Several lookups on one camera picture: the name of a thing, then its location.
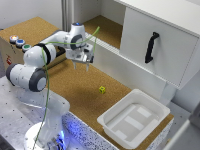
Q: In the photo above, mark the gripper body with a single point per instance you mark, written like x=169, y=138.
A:
x=80, y=55

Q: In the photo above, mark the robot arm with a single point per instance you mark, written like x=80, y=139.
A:
x=33, y=76

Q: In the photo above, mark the yellow block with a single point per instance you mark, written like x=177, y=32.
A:
x=102, y=89

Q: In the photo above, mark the green button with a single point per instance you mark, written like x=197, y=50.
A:
x=26, y=47

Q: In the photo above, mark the wooden drawer box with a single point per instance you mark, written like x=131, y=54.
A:
x=23, y=40

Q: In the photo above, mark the white cabinet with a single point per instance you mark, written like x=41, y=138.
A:
x=140, y=40

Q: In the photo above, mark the blue button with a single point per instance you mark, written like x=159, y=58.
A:
x=20, y=42

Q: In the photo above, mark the red button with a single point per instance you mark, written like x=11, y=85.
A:
x=13, y=39

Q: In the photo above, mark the white plastic box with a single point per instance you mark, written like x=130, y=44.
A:
x=133, y=118

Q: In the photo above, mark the white sliding door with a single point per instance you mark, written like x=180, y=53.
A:
x=156, y=50

